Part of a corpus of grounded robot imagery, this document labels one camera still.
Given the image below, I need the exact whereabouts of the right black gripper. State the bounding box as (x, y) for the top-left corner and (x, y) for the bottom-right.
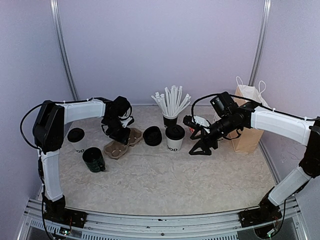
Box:
(189, 113), (241, 155)

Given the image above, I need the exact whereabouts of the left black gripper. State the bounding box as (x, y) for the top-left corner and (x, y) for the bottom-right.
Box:
(104, 115), (131, 145)

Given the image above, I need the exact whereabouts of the cardboard cup carrier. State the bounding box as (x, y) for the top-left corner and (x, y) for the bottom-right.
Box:
(103, 127), (143, 160)

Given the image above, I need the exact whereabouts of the white paper cup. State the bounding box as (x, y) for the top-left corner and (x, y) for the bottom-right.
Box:
(71, 138), (87, 154)
(166, 138), (183, 152)

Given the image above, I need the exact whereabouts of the brown paper bag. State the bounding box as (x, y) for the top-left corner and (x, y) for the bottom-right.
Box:
(229, 76), (269, 153)

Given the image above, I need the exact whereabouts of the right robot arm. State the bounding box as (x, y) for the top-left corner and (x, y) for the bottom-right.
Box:
(183, 91), (320, 222)

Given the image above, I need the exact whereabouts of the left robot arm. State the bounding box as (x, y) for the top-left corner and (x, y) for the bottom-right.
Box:
(30, 96), (134, 223)

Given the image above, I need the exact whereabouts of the red patterned bowl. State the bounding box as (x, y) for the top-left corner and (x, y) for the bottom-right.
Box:
(188, 127), (195, 133)

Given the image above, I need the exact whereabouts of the stack of white paper cups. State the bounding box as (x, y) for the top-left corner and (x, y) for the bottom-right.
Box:
(212, 112), (223, 147)

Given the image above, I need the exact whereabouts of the stack of black lids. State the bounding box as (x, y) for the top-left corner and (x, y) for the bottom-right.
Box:
(142, 126), (162, 147)

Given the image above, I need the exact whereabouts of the black cup holding straws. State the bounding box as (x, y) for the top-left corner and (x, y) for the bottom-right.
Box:
(162, 114), (178, 129)

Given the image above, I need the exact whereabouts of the bundle of wrapped white straws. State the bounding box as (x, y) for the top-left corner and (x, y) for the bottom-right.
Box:
(151, 85), (192, 118)

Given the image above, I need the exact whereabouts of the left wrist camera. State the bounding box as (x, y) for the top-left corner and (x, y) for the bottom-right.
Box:
(120, 116), (135, 128)

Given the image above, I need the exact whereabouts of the aluminium front rail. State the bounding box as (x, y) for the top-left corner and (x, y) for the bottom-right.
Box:
(14, 198), (311, 240)

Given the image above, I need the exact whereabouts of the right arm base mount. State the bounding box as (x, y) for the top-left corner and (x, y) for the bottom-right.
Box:
(238, 205), (283, 228)

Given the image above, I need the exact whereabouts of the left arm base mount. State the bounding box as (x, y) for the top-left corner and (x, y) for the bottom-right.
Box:
(44, 208), (88, 228)

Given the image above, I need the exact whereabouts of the right aluminium post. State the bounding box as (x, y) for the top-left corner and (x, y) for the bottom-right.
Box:
(248, 0), (272, 86)

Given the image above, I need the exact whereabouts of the aluminium post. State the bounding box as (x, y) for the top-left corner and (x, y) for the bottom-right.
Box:
(50, 0), (79, 101)
(248, 0), (272, 86)

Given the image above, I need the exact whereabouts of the left aluminium post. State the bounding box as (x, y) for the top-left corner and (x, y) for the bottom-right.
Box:
(50, 0), (79, 101)

